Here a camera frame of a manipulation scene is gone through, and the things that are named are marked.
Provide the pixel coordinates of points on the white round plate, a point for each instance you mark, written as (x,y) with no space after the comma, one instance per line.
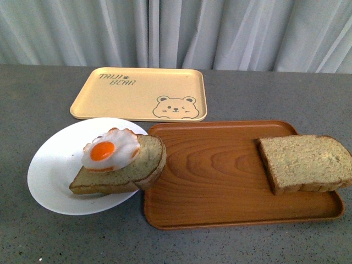
(57,162)

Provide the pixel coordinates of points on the bread slice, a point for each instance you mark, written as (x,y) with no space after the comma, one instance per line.
(313,163)
(142,173)

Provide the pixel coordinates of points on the yellow bear tray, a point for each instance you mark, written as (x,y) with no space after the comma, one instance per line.
(142,94)

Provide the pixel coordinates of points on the brown wooden tray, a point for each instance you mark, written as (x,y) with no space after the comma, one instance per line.
(214,177)

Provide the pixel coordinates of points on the fried egg toy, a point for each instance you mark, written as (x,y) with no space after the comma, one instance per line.
(111,151)

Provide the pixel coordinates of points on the grey pleated curtain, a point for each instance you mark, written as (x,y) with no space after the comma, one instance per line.
(282,36)

